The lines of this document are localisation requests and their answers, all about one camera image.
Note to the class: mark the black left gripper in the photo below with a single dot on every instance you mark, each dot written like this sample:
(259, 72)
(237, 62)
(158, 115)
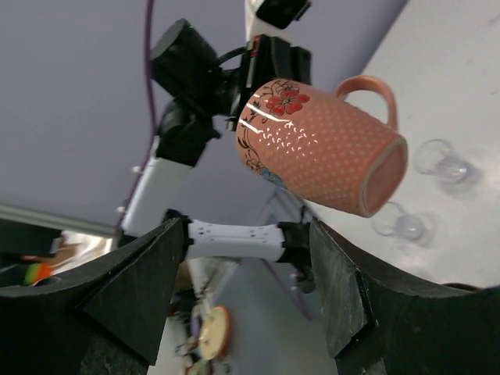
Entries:
(265, 59)

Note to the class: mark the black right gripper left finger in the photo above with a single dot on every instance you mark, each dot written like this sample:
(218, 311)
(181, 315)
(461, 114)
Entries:
(104, 317)

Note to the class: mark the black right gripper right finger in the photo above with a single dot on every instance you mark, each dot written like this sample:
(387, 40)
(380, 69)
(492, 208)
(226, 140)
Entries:
(382, 320)

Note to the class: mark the pink mug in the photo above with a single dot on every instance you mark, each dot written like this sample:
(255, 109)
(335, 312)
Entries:
(341, 150)

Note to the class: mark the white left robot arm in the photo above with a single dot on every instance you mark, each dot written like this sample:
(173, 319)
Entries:
(203, 85)

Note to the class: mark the yellow patterned plate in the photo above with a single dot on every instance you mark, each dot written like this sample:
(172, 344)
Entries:
(464, 287)

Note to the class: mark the clear shot glass front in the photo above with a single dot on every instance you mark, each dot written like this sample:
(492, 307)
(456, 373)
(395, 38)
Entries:
(393, 220)

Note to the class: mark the clear shot glass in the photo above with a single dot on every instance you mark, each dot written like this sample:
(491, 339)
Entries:
(393, 220)
(438, 158)

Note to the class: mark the round wooden disc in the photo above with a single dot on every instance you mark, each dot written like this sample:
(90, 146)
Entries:
(215, 333)

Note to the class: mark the clear shot glass middle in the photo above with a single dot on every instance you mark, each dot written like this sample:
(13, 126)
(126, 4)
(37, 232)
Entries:
(438, 158)

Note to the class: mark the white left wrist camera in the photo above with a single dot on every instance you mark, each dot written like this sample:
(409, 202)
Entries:
(273, 17)

